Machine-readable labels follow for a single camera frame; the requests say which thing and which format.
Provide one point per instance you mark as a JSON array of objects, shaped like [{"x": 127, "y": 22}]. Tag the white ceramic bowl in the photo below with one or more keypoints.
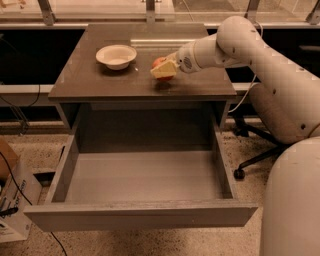
[{"x": 116, "y": 57}]

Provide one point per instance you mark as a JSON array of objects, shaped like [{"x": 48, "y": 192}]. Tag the open grey top drawer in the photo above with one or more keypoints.
[{"x": 142, "y": 169}]

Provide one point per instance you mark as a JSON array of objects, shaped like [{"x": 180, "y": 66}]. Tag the red apple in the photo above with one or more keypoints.
[{"x": 157, "y": 62}]

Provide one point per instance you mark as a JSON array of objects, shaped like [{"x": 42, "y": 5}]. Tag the grey cabinet counter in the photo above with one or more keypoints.
[{"x": 84, "y": 80}]

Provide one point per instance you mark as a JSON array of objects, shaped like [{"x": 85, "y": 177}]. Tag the brown cardboard box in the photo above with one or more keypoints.
[{"x": 8, "y": 160}]

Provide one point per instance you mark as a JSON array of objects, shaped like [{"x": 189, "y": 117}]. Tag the white cardboard box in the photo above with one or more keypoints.
[{"x": 21, "y": 188}]

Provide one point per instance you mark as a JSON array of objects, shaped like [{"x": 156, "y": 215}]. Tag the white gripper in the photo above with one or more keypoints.
[{"x": 185, "y": 59}]

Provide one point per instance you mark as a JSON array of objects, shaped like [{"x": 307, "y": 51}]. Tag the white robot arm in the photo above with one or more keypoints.
[{"x": 287, "y": 100}]

